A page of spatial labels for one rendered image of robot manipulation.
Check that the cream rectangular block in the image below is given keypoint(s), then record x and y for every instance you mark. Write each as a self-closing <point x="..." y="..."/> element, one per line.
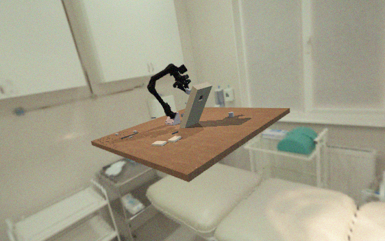
<point x="158" y="143"/>
<point x="174" y="139"/>

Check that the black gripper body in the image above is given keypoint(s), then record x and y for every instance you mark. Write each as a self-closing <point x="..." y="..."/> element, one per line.
<point x="178" y="82"/>

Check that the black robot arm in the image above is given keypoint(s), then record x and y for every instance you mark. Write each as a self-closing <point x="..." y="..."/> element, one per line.
<point x="174" y="71"/>

